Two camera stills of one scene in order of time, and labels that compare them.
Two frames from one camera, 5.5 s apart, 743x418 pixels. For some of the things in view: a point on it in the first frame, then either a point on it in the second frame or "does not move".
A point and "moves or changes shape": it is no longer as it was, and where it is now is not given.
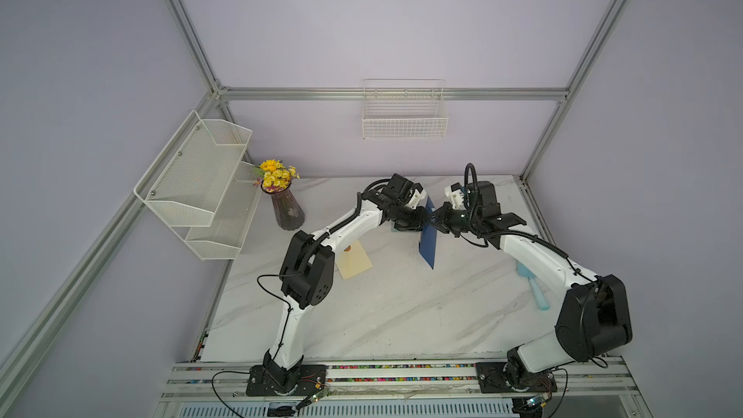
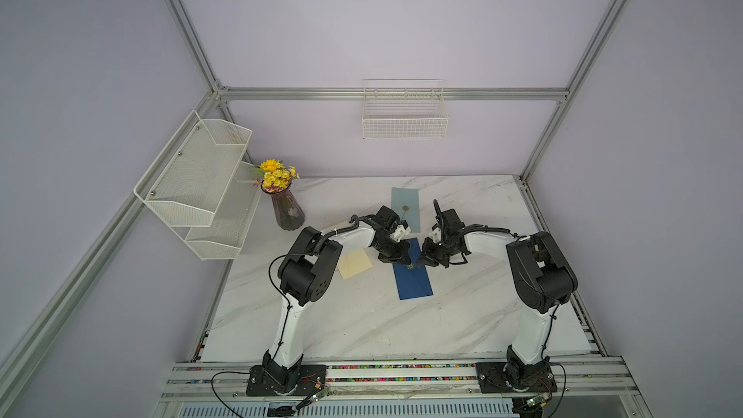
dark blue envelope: (429, 236) moves or changes shape
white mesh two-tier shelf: (204, 189) does not move
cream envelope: (352, 260) does not move
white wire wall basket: (404, 109) does not move
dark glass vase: (289, 213) does not move
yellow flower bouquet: (276, 177) does not move
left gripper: (420, 212) -> (401, 255)
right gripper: (442, 223) -> (428, 257)
